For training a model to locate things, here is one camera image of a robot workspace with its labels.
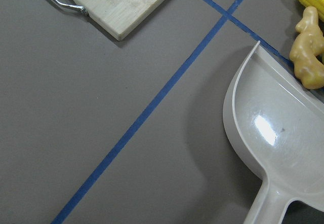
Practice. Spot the tan ginger root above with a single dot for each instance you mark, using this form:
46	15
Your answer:
305	49

